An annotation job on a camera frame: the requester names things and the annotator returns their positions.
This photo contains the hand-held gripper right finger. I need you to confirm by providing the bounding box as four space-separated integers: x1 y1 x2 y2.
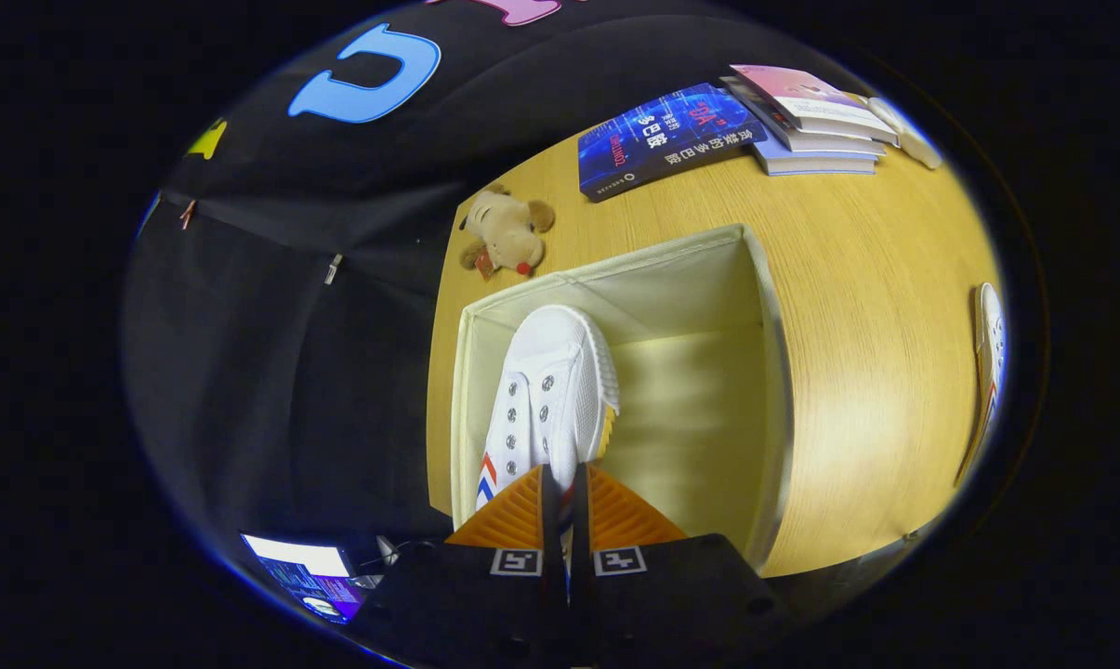
569 462 788 669

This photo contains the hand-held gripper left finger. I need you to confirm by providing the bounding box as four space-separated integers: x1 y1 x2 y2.
350 465 568 669

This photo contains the fabric storage box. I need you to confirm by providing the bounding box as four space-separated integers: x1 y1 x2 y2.
448 223 795 570

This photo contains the white canvas shoe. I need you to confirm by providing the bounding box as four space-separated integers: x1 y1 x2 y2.
952 282 1008 489
474 304 621 596

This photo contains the lit computer monitor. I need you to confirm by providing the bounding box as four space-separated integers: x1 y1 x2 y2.
241 532 370 625

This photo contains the tan plush dog toy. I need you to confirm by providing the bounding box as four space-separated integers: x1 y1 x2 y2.
457 184 557 280

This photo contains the lavender cover book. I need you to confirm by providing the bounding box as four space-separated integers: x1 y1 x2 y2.
750 138 881 177

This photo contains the blue cover book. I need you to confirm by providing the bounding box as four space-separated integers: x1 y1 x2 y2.
576 82 770 203

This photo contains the white cover book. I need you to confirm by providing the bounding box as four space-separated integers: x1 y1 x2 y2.
719 76 888 156

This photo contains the white crumpled pouch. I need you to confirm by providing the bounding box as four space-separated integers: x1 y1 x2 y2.
864 96 944 171

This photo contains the pink cover book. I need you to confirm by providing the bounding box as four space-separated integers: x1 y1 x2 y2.
730 63 900 145

